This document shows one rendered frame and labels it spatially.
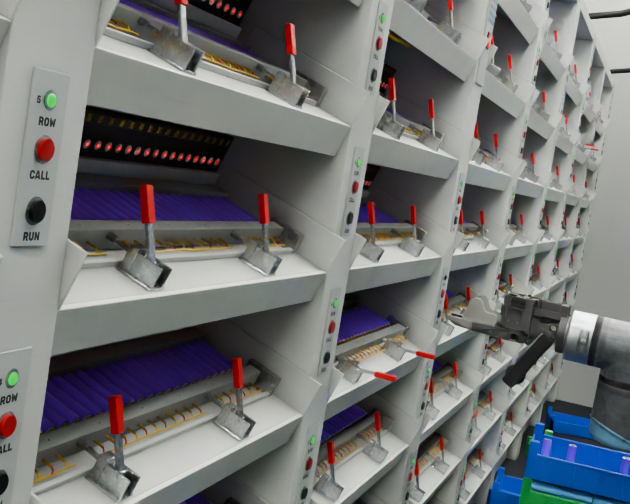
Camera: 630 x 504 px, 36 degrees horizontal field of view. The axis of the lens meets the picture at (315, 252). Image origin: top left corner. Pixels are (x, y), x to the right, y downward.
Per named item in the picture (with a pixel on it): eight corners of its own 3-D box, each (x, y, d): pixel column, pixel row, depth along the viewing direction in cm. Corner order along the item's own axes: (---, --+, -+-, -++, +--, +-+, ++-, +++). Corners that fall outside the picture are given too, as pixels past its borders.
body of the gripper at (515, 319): (508, 290, 179) (574, 304, 175) (499, 335, 180) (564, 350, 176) (501, 293, 172) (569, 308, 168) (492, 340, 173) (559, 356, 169)
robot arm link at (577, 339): (589, 361, 175) (585, 368, 166) (562, 355, 177) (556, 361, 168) (599, 313, 174) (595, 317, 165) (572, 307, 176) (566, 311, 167)
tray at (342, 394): (414, 370, 197) (438, 331, 195) (311, 428, 140) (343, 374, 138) (335, 316, 203) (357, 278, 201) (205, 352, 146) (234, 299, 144)
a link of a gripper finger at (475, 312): (452, 291, 177) (502, 301, 175) (446, 322, 178) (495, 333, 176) (450, 293, 174) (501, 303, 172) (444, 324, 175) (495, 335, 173)
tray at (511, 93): (517, 118, 258) (544, 72, 255) (474, 88, 201) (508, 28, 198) (452, 82, 263) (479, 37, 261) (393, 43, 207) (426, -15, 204)
